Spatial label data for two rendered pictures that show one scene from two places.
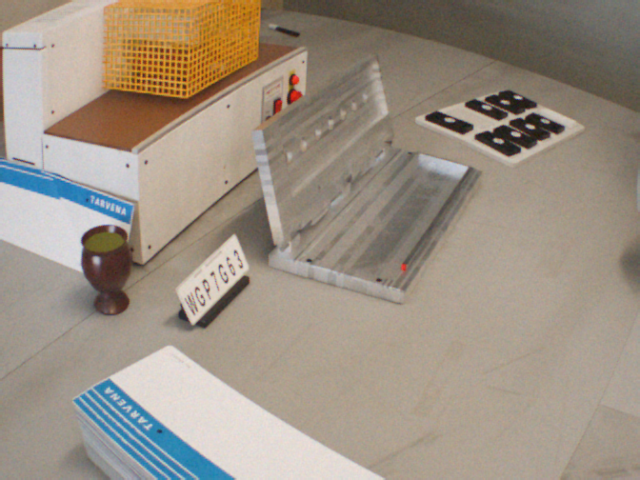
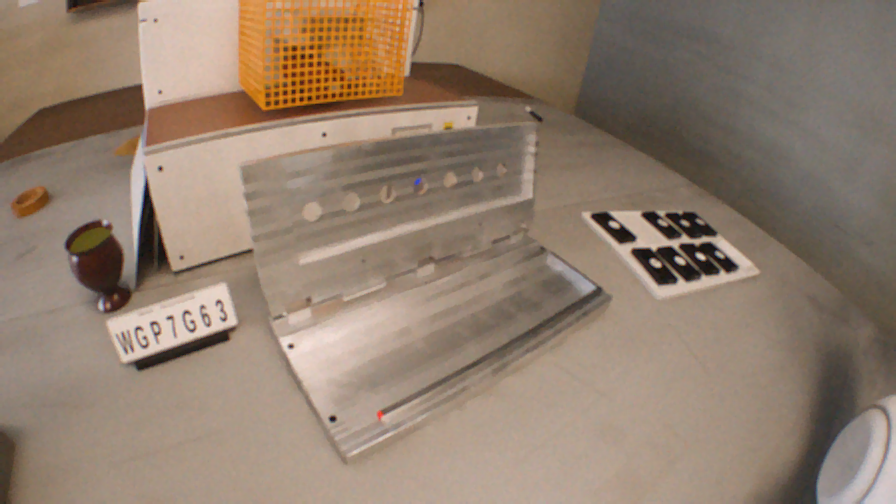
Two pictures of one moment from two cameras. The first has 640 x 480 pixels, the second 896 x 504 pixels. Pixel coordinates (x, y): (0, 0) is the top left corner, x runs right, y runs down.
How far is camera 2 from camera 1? 93 cm
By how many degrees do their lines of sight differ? 19
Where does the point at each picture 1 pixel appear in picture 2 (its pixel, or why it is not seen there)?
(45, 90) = (148, 67)
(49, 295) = not seen: hidden behind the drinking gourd
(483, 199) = (594, 334)
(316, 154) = (378, 220)
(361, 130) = (481, 207)
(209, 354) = (109, 404)
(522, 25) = (727, 168)
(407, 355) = not seen: outside the picture
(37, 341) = (38, 305)
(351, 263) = (332, 373)
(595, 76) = (770, 223)
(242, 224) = not seen: hidden behind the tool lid
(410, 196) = (495, 303)
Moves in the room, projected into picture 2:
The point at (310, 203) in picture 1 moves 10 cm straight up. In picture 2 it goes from (339, 276) to (338, 202)
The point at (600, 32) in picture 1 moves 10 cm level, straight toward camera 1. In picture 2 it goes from (789, 189) to (788, 192)
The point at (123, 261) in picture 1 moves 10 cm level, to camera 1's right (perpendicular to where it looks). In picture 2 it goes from (88, 267) to (115, 305)
